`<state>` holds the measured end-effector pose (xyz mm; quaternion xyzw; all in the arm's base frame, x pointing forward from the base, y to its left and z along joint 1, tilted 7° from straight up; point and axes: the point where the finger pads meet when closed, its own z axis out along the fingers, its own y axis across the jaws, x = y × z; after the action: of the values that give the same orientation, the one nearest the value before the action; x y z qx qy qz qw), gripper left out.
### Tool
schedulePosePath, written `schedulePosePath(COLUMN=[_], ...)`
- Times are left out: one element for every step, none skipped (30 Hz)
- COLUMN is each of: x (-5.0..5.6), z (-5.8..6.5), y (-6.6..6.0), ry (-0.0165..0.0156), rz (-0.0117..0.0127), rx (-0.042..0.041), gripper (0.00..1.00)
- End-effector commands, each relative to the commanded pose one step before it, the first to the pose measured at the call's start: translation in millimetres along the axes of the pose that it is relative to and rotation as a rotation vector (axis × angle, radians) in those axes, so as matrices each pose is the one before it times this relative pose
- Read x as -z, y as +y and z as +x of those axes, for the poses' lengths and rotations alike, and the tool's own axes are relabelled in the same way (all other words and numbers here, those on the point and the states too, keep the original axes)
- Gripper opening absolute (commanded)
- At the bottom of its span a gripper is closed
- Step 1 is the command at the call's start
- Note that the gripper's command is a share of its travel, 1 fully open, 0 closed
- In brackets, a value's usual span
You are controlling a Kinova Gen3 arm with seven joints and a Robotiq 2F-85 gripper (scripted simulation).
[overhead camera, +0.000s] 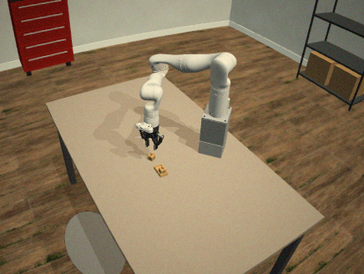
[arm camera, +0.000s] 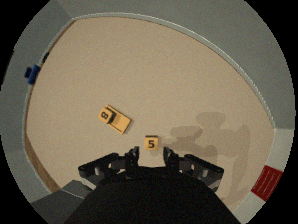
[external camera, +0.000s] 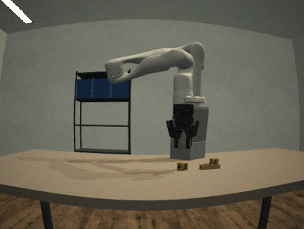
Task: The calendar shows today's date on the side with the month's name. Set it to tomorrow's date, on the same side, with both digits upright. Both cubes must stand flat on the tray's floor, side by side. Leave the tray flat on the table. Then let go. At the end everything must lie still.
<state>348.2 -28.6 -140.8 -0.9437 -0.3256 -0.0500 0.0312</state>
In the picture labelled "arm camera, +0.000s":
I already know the tan calendar cube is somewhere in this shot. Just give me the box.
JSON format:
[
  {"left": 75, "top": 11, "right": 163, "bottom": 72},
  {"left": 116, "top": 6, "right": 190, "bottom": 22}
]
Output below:
[
  {"left": 145, "top": 135, "right": 158, "bottom": 150},
  {"left": 98, "top": 107, "right": 117, "bottom": 124}
]

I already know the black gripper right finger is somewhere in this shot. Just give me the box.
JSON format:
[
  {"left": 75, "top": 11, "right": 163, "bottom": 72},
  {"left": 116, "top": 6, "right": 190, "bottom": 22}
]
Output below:
[{"left": 162, "top": 147, "right": 224, "bottom": 193}]

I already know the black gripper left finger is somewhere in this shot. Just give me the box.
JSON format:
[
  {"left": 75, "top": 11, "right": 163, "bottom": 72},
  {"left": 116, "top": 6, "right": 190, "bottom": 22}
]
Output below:
[{"left": 78, "top": 146, "right": 142, "bottom": 191}]

